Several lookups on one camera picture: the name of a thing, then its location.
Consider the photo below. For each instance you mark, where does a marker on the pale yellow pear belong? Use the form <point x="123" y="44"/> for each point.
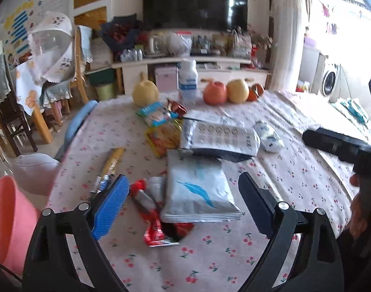
<point x="145" y="93"/>

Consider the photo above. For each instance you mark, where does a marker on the red snack wrapper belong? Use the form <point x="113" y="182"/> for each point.
<point x="153" y="219"/>

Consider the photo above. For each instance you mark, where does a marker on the colourful wall chart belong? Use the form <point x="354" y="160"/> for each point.
<point x="21" y="21"/>

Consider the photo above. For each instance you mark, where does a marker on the pink box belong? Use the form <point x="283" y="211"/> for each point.
<point x="166" y="78"/>

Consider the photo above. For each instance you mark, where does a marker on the red orange apple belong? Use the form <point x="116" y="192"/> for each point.
<point x="215" y="93"/>

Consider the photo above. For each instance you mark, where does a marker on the pink plastic stool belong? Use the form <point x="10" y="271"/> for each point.
<point x="8" y="219"/>

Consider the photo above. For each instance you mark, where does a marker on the dark wooden chair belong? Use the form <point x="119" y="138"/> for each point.
<point x="11" y="121"/>

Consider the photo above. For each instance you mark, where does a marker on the white bottle with blue label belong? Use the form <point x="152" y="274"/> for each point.
<point x="188" y="80"/>

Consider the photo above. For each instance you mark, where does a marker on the blue white snack packet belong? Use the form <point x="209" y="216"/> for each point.
<point x="156" y="114"/>

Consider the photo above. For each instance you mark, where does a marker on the orange print table cover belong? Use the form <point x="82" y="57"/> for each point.
<point x="28" y="88"/>

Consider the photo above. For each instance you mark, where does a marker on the white curtain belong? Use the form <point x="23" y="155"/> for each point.
<point x="287" y="33"/>

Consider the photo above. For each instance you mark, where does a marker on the white television cabinet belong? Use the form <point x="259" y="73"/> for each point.
<point x="188" y="67"/>

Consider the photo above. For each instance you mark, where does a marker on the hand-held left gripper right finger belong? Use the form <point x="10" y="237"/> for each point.
<point x="255" y="206"/>

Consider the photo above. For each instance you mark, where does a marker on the orange yellow snack packet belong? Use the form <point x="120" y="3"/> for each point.
<point x="164" y="138"/>

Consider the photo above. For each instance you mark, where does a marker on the clear plastic bag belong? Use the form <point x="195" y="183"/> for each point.
<point x="176" y="44"/>

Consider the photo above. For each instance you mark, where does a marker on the white washing machine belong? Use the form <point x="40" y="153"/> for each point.
<point x="330" y="79"/>

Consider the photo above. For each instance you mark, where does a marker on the flat white packet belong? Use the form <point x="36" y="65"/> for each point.
<point x="208" y="115"/>

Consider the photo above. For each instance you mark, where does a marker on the large yellow pear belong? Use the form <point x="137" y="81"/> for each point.
<point x="237" y="90"/>

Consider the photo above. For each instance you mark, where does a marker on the light blue chair cloth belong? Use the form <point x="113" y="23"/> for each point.
<point x="85" y="43"/>

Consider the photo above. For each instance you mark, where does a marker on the orange persimmon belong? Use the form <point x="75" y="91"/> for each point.
<point x="252" y="95"/>

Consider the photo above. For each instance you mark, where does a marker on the gold stick packet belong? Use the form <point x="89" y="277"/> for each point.
<point x="110" y="165"/>

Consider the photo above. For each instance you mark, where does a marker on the white mesh food cover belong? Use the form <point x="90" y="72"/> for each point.
<point x="50" y="39"/>

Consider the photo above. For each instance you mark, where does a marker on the teal patterned cloth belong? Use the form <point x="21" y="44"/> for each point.
<point x="353" y="109"/>

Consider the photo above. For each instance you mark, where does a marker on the dark wrapped flower bouquet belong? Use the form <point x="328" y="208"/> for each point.
<point x="122" y="33"/>

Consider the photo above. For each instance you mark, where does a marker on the small red foil wrapper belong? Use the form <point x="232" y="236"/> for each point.
<point x="176" y="106"/>

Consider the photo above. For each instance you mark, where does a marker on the black television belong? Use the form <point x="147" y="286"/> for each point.
<point x="194" y="3"/>

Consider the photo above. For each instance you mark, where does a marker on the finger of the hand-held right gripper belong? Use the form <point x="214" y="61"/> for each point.
<point x="328" y="146"/>
<point x="346" y="137"/>

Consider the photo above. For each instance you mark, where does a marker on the silver pouch with dark band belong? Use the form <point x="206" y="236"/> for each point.
<point x="219" y="140"/>

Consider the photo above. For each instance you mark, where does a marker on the white stool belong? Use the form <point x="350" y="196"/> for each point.
<point x="36" y="173"/>

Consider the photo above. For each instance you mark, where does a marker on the green waste bin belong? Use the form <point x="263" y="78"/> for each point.
<point x="105" y="92"/>

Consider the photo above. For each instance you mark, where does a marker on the person's right hand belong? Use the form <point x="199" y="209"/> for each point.
<point x="357" y="216"/>

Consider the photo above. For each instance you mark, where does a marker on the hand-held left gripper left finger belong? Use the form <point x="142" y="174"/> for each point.
<point x="110" y="208"/>

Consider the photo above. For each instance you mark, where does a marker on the white bag with blue feather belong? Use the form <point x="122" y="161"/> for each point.
<point x="197" y="188"/>

